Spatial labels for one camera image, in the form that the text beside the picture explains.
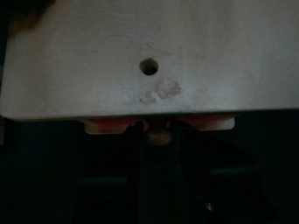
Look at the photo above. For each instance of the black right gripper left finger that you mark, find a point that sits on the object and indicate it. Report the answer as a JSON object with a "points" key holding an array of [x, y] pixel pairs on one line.
{"points": [[111, 175]]}

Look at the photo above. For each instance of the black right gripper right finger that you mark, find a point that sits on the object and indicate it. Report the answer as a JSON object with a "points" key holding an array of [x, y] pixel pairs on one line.
{"points": [[218, 180]]}

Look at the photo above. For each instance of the light wooden drawer cabinet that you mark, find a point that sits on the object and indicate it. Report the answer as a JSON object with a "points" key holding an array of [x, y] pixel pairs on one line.
{"points": [[98, 58]]}

